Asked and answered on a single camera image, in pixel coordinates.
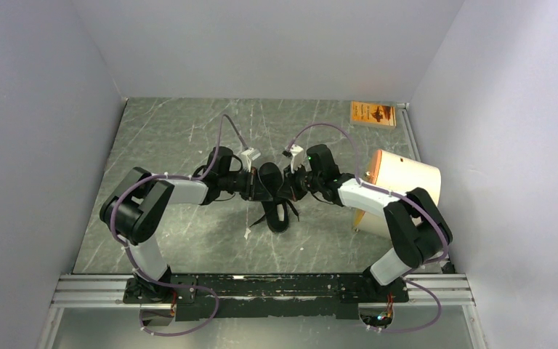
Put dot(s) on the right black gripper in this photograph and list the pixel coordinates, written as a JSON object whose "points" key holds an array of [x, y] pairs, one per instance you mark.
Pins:
{"points": [[290, 188]]}

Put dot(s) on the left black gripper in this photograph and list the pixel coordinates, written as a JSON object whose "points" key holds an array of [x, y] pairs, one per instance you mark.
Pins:
{"points": [[253, 189]]}

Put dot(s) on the black canvas shoe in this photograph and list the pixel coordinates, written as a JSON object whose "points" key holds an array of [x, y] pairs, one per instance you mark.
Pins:
{"points": [[275, 212]]}

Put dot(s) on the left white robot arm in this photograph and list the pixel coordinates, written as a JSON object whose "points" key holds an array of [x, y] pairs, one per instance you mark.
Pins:
{"points": [[135, 208]]}

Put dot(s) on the white cylindrical lampshade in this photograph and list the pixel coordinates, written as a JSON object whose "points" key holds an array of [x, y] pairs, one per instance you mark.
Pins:
{"points": [[396, 173]]}

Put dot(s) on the orange book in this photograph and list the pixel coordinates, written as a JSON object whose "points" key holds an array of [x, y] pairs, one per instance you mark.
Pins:
{"points": [[373, 115]]}

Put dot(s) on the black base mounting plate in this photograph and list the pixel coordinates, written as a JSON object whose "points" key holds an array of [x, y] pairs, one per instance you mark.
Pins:
{"points": [[197, 296]]}

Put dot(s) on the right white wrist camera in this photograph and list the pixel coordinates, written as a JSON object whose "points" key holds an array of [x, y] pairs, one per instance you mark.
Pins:
{"points": [[296, 154]]}

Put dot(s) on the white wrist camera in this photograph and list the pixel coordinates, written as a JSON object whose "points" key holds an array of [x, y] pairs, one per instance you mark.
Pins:
{"points": [[248, 157], [296, 154]]}

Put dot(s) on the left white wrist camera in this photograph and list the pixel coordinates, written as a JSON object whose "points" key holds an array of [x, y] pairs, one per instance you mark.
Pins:
{"points": [[248, 157]]}

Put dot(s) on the aluminium frame rail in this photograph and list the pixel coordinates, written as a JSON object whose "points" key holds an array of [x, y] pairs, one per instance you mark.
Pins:
{"points": [[107, 291]]}

